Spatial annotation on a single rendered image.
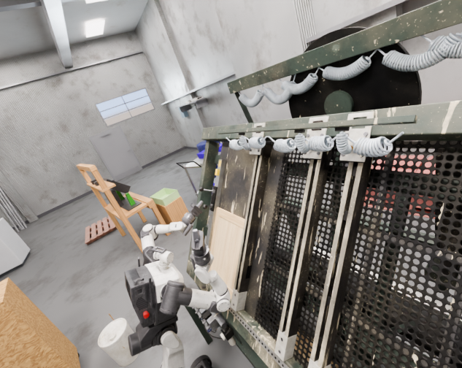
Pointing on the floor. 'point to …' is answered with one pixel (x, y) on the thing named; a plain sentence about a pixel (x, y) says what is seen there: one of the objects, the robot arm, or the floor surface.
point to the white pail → (117, 342)
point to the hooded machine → (2, 248)
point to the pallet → (98, 230)
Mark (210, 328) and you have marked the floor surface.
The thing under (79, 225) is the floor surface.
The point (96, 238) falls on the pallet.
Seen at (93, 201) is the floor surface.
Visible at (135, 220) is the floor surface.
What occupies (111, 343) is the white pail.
